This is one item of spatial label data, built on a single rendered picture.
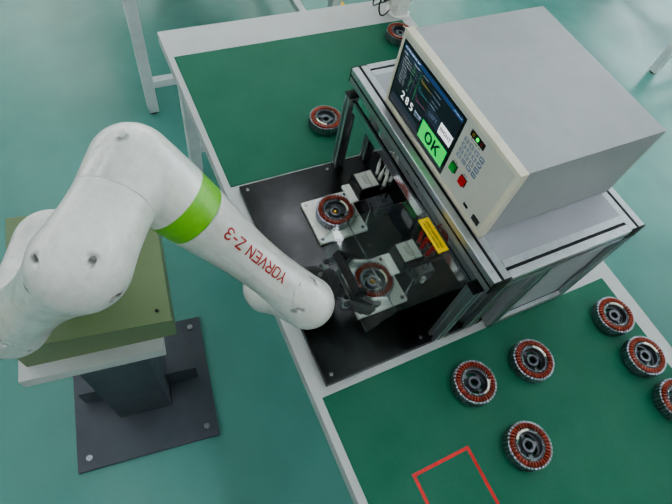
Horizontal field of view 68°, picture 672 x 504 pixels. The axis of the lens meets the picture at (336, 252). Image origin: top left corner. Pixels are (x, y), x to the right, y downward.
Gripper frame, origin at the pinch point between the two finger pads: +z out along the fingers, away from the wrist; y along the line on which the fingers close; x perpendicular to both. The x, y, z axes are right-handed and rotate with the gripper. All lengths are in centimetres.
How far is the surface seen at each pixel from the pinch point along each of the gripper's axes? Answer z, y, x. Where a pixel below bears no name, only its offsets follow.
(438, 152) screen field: -6.9, -9.9, 38.0
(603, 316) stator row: 51, 32, 28
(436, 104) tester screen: -11.1, -16.2, 45.2
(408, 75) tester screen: -10, -28, 43
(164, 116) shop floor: 18, -157, -85
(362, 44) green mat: 43, -97, 17
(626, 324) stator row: 56, 37, 30
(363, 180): 0.1, -24.4, 13.1
